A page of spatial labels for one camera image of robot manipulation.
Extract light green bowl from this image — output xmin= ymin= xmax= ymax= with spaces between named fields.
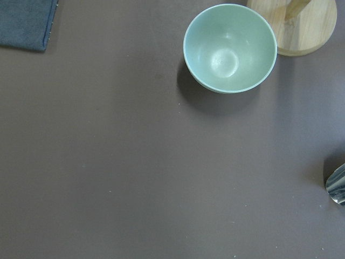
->
xmin=183 ymin=4 xmax=278 ymax=94

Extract grey folded cloth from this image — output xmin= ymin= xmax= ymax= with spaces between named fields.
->
xmin=1 ymin=0 xmax=59 ymax=52

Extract wooden glass drying stand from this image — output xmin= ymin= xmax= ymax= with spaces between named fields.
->
xmin=247 ymin=0 xmax=337 ymax=57

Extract steel ice scoop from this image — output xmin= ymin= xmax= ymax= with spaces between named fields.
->
xmin=325 ymin=164 xmax=344 ymax=206

